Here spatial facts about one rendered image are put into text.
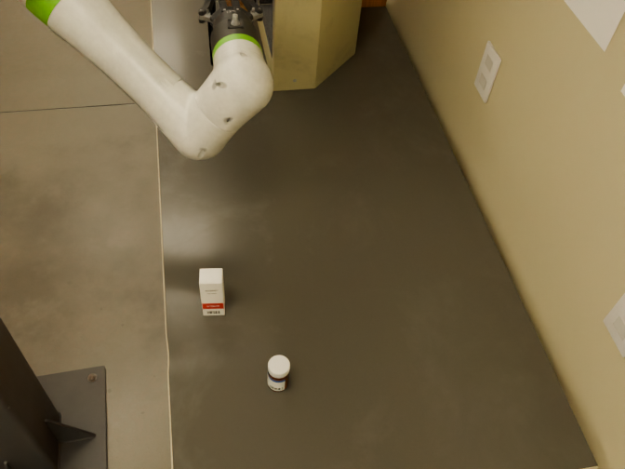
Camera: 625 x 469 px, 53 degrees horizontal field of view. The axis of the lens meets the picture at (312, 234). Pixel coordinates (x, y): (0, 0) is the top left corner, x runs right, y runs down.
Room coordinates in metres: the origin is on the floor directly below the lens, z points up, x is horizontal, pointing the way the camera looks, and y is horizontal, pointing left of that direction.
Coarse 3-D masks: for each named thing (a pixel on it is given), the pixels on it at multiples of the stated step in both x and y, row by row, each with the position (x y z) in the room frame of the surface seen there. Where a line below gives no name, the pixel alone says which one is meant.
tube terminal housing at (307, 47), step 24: (288, 0) 1.31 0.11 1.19; (312, 0) 1.33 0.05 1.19; (336, 0) 1.39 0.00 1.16; (360, 0) 1.50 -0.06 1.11; (288, 24) 1.31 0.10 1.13; (312, 24) 1.33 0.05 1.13; (336, 24) 1.40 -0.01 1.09; (264, 48) 1.47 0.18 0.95; (288, 48) 1.32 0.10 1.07; (312, 48) 1.33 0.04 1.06; (336, 48) 1.41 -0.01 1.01; (288, 72) 1.32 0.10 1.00; (312, 72) 1.33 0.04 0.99
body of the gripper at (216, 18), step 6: (216, 12) 1.09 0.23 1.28; (222, 12) 1.06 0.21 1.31; (228, 12) 1.06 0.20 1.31; (234, 12) 1.06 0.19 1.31; (240, 12) 1.06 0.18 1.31; (246, 12) 1.10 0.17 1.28; (210, 18) 1.08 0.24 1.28; (216, 18) 1.06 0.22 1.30; (222, 18) 1.04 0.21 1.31; (228, 18) 1.04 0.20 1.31; (246, 18) 1.06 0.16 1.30; (252, 18) 1.09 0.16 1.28; (210, 24) 1.07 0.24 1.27; (216, 24) 1.04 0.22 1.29
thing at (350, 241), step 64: (192, 0) 1.69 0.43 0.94; (192, 64) 1.38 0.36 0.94; (384, 64) 1.47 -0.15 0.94; (256, 128) 1.16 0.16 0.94; (320, 128) 1.18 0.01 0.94; (384, 128) 1.20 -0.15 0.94; (192, 192) 0.93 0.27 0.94; (256, 192) 0.95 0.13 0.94; (320, 192) 0.97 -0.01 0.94; (384, 192) 0.99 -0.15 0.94; (448, 192) 1.01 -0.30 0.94; (192, 256) 0.76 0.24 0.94; (256, 256) 0.77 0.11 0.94; (320, 256) 0.79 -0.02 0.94; (384, 256) 0.81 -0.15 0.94; (448, 256) 0.82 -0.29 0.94; (192, 320) 0.61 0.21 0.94; (256, 320) 0.62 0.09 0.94; (320, 320) 0.64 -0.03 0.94; (384, 320) 0.65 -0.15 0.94; (448, 320) 0.66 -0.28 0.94; (512, 320) 0.68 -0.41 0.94; (192, 384) 0.48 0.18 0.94; (256, 384) 0.49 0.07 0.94; (320, 384) 0.50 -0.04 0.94; (384, 384) 0.52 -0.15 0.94; (448, 384) 0.53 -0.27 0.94; (512, 384) 0.54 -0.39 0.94; (192, 448) 0.37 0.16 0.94; (256, 448) 0.38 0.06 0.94; (320, 448) 0.39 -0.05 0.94; (384, 448) 0.40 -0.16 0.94; (448, 448) 0.41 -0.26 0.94; (512, 448) 0.42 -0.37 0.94; (576, 448) 0.43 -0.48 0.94
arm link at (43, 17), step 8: (24, 0) 0.95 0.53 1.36; (32, 0) 0.94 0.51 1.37; (40, 0) 0.94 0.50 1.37; (48, 0) 0.94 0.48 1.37; (56, 0) 0.94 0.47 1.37; (32, 8) 0.95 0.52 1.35; (40, 8) 0.94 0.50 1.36; (48, 8) 0.93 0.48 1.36; (40, 16) 0.94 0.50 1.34; (48, 16) 0.93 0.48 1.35
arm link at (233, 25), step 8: (224, 24) 1.01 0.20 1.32; (232, 24) 1.00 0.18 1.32; (240, 24) 1.00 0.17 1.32; (248, 24) 1.02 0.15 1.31; (216, 32) 1.00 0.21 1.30; (224, 32) 0.99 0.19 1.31; (232, 32) 0.98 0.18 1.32; (240, 32) 0.98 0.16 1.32; (248, 32) 0.99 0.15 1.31; (256, 32) 1.02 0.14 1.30; (216, 40) 0.98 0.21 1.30
